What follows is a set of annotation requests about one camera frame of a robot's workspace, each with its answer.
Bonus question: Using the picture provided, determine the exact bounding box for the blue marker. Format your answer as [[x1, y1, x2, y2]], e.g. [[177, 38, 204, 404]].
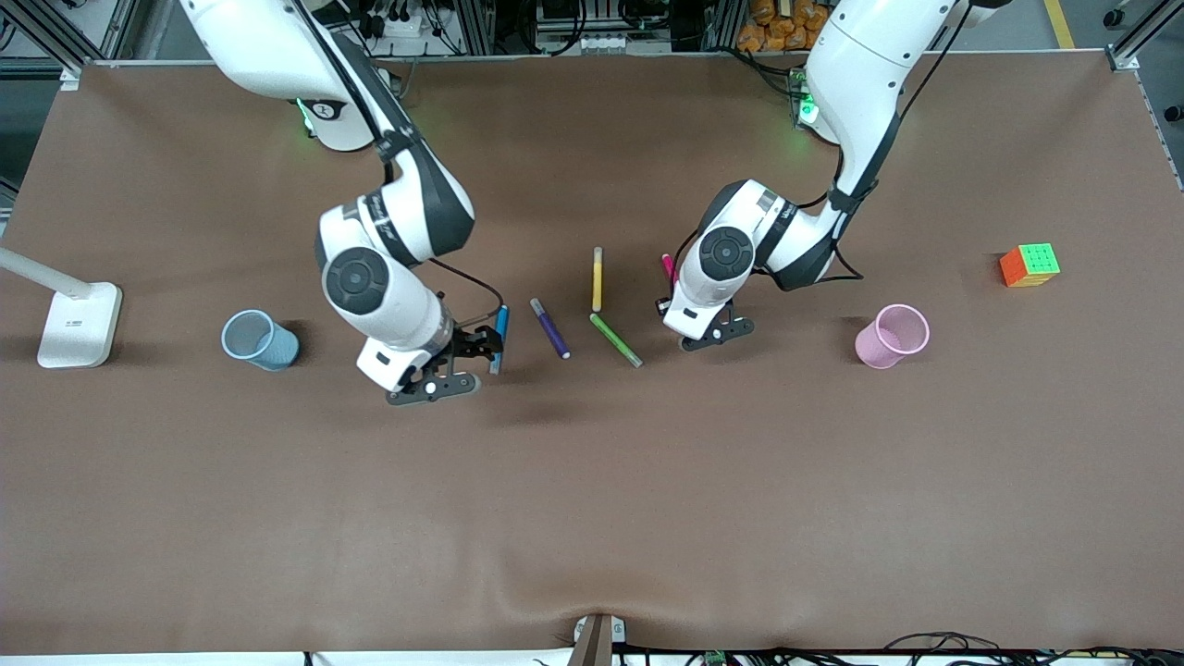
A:
[[488, 304, 511, 376]]

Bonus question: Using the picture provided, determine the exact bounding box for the green marker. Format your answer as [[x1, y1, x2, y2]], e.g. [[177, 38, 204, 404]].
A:
[[589, 313, 644, 369]]

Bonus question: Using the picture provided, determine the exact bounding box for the purple marker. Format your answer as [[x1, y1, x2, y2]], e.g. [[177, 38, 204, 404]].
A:
[[529, 297, 572, 361]]

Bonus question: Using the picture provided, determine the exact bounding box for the blue mesh cup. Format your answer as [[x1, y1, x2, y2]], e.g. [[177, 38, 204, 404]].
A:
[[220, 309, 302, 373]]

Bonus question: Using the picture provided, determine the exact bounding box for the brown table mat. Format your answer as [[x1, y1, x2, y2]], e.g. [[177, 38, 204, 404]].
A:
[[0, 51, 1184, 654]]

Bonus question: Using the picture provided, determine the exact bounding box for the pink mesh cup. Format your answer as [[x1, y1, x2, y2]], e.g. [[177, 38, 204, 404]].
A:
[[854, 303, 931, 370]]

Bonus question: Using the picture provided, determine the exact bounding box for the white socket strip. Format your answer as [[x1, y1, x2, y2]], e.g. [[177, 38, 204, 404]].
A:
[[572, 31, 673, 56]]

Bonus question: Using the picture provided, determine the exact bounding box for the bag of orange items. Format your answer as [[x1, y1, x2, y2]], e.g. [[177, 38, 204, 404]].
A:
[[735, 0, 838, 54]]

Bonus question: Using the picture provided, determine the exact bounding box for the white desk lamp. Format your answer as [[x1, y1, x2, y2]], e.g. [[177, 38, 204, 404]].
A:
[[0, 246, 124, 370]]

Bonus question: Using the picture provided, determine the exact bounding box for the white power strip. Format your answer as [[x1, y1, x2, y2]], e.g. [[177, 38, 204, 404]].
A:
[[368, 11, 438, 40]]

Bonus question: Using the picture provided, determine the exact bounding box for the colourful puzzle cube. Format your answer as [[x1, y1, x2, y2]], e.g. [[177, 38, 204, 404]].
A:
[[999, 242, 1062, 289]]

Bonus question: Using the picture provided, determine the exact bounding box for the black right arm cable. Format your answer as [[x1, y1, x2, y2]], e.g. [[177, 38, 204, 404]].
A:
[[296, 0, 506, 327]]

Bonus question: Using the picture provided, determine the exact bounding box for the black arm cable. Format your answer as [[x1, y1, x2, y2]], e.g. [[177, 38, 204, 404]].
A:
[[296, 0, 506, 327], [671, 0, 972, 284]]

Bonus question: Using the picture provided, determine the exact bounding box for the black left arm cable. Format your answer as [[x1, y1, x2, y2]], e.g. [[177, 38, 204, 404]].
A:
[[671, 0, 972, 284]]

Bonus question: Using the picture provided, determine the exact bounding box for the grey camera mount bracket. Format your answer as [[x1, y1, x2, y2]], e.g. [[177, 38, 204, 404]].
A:
[[568, 613, 628, 666]]

